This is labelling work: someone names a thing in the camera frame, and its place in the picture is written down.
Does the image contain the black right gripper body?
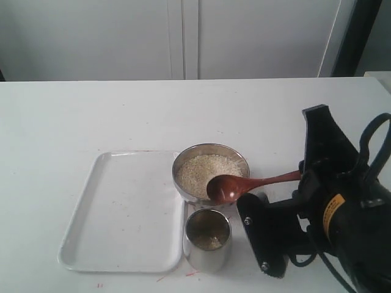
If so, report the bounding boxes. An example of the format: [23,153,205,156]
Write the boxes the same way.
[291,158,339,232]

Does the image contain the brown wooden spoon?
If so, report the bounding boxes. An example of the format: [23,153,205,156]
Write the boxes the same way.
[206,170,301,204]

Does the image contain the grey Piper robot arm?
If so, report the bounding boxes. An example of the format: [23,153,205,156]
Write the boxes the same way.
[236,104,390,292]

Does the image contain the small steel cup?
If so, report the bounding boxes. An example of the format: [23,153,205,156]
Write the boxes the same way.
[183,209,232,273]

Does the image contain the steel bowl with rice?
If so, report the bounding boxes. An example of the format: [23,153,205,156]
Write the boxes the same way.
[172,143,250,207]

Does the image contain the white rectangular plastic tray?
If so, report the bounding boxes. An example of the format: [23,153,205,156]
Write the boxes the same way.
[58,150,186,273]

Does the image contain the white cabinet doors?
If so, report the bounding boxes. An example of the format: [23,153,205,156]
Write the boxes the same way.
[1,1,354,81]

